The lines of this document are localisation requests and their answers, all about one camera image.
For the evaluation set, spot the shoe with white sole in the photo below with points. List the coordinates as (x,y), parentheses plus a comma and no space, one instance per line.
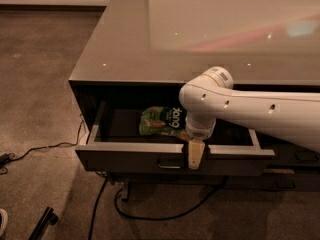
(3,222)

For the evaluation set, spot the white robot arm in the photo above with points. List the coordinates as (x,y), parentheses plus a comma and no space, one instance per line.
(290,116)

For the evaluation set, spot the grey drawer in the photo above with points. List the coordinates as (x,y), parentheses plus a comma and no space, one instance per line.
(277,180)
(115,146)
(288,155)

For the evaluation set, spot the green snack bag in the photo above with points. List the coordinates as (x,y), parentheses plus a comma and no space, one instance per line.
(165,121)

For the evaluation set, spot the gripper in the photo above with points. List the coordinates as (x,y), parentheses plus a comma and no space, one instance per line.
(199,133)

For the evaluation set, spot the dark cabinet with glossy top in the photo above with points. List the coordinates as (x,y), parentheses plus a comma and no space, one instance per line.
(143,51)

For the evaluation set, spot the black metal stand piece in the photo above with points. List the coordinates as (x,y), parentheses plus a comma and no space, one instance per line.
(48,218)

